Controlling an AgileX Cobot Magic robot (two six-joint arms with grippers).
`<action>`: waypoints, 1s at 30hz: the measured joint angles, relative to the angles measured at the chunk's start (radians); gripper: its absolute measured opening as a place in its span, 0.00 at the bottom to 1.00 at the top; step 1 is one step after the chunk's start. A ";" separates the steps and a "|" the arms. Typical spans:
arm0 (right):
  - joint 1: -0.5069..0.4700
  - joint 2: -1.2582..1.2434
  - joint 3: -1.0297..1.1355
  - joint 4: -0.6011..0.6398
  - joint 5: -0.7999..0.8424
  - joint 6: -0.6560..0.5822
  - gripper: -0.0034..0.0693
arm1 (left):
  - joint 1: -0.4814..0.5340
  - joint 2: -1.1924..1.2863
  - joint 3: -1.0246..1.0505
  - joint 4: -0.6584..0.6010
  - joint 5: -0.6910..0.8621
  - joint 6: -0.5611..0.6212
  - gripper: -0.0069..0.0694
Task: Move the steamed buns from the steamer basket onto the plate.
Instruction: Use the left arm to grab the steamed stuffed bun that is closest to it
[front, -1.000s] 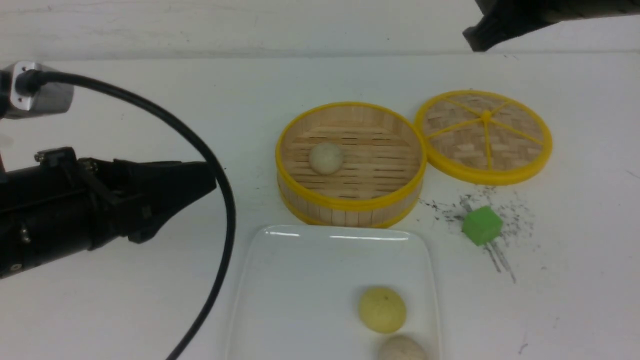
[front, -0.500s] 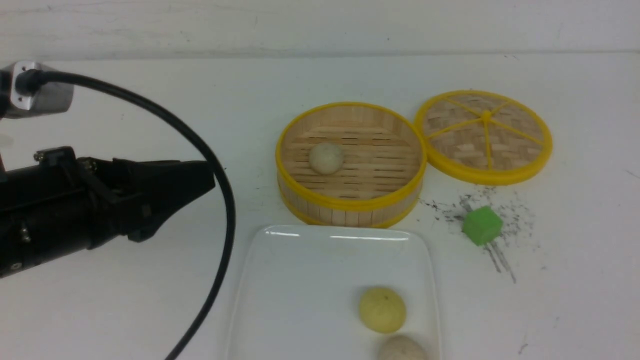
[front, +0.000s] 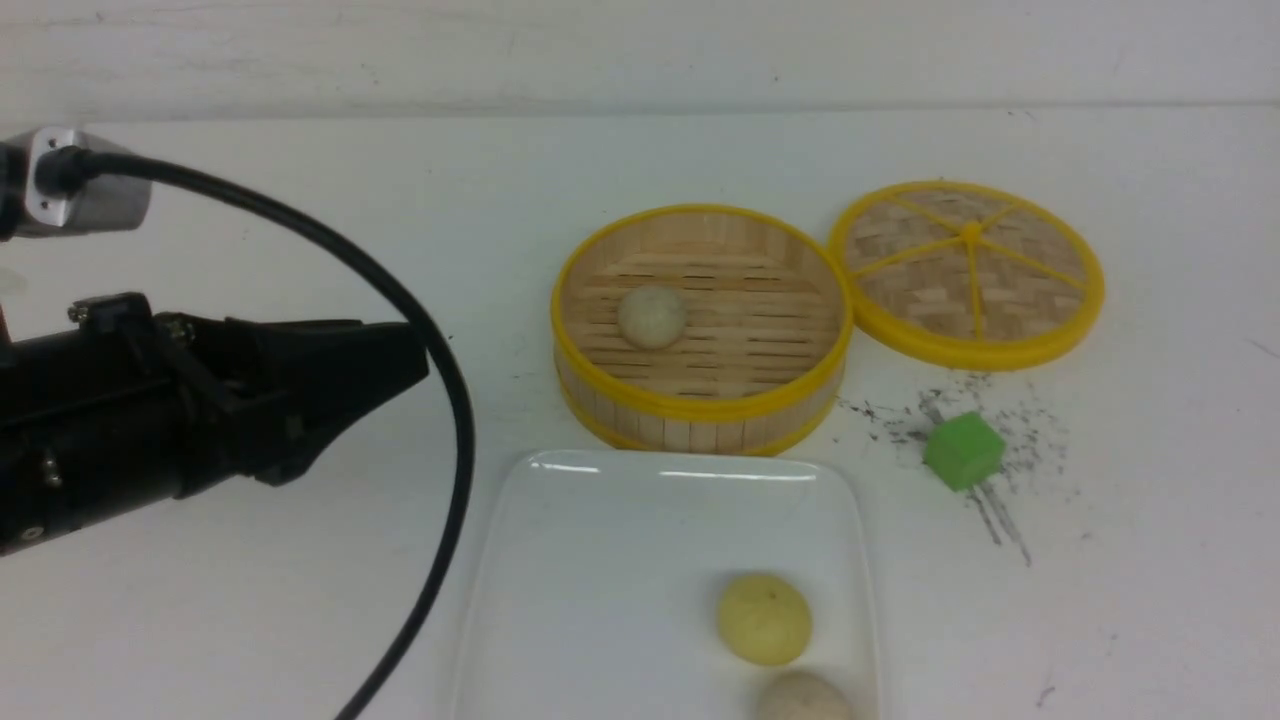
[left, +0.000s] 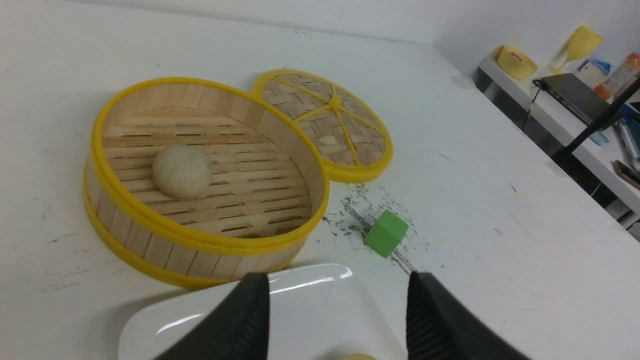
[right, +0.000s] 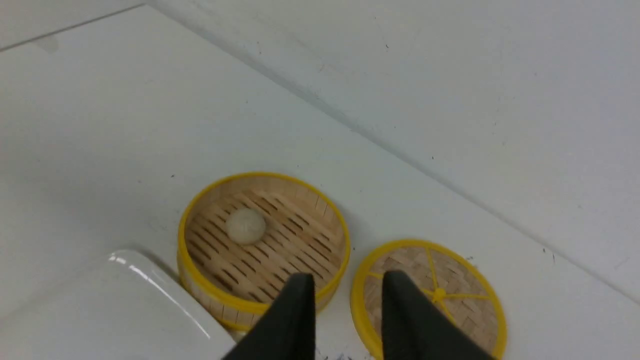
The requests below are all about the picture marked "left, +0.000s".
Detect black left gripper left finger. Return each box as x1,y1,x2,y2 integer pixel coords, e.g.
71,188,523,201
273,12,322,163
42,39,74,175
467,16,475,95
156,273,270,360

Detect green cube block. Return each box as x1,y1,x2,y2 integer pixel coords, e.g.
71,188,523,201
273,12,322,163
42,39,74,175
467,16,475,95
363,209,409,259

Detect black laptop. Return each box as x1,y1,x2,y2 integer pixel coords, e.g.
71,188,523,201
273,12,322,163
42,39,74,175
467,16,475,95
532,73,610,125

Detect bamboo steamer basket yellow rim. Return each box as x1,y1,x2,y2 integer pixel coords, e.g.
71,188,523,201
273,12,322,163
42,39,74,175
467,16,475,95
84,77,330,289

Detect white rectangular plate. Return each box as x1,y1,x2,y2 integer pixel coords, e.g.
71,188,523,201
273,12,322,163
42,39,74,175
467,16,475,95
118,263,407,360

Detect white steamed bun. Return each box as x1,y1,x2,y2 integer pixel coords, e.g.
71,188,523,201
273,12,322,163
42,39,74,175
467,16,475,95
151,145,213,199

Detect black metal stand pole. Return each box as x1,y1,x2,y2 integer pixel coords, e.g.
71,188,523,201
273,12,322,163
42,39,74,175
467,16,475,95
551,77,640,166

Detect yellow steamed bun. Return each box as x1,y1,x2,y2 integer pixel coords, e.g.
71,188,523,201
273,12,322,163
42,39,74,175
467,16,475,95
342,353,377,360

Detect white side shelf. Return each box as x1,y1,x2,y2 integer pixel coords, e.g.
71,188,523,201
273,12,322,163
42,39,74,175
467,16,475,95
478,55,640,239

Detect orange capped bottle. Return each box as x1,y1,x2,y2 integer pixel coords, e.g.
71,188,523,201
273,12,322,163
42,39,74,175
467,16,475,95
593,52,640,101

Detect woven bamboo steamer lid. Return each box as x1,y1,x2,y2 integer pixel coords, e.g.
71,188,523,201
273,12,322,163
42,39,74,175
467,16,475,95
251,68,393,183

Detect yellow plastic goblet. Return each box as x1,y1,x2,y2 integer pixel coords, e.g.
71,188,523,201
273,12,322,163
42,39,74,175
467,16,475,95
547,25,604,75

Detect yellow plastic bowl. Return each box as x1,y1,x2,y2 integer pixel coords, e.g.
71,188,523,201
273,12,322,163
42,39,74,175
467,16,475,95
496,44,538,80

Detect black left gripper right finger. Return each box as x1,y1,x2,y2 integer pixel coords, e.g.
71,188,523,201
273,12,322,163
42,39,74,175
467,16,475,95
406,271,527,360

